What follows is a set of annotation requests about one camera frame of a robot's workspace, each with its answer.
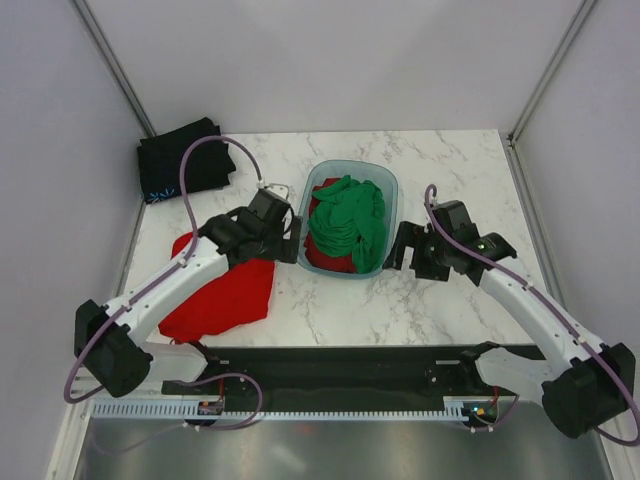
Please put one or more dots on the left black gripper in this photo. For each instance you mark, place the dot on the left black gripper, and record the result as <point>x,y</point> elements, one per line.
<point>284,249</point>

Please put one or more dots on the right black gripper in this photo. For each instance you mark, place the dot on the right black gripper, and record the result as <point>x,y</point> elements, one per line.
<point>410,235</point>

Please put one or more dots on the blue plastic basin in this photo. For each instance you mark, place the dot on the blue plastic basin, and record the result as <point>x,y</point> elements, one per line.
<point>361,171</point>

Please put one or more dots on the red t shirt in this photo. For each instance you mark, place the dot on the red t shirt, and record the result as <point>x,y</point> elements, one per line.
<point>315,257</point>
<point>239,297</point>

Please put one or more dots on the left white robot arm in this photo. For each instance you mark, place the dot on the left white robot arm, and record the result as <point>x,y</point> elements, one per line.
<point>111,340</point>

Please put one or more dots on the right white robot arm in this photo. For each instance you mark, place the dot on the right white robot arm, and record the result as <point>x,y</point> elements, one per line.
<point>580,382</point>

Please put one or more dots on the red t shirt in basin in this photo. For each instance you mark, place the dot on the red t shirt in basin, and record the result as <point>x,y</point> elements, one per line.
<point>315,257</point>

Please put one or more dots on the green t shirt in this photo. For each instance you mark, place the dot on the green t shirt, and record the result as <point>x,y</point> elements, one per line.
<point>349,220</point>

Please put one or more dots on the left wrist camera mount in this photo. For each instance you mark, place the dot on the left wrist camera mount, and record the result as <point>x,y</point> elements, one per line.
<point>278,189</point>

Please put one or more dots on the right aluminium frame post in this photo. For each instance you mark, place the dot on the right aluminium frame post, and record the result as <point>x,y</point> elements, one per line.
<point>570,36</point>

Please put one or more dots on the aluminium frame post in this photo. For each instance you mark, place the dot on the aluminium frame post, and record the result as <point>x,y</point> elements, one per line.
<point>108,55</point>
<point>570,36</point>

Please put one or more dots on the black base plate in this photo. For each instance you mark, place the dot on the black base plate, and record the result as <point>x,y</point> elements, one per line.
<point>338,378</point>

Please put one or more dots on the white slotted cable duct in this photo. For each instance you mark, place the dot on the white slotted cable duct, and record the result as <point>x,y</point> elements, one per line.
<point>453,410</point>

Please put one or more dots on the left aluminium frame post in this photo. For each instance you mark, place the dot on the left aluminium frame post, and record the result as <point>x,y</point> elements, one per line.
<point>108,55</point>

